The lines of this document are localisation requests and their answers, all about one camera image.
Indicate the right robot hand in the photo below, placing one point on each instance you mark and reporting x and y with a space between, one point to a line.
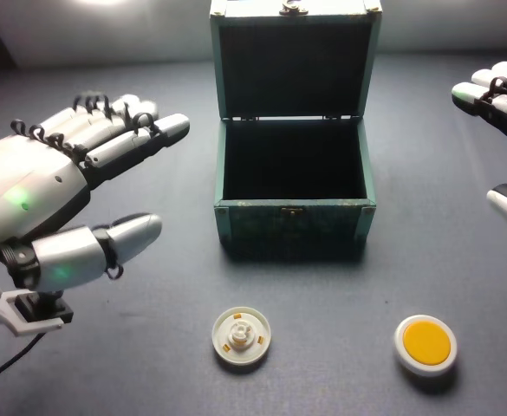
502 102

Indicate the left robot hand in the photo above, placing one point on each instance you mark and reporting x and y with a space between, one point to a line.
27 182

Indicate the pale green box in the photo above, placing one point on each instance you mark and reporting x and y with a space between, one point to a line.
292 234

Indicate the grey table cloth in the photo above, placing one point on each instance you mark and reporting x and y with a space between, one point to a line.
105 368

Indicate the yellow and white round button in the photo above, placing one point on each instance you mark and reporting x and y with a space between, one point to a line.
426 342

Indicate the white round plastic disc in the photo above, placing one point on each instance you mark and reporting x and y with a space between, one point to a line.
241 336

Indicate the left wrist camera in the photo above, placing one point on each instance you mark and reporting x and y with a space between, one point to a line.
49 308

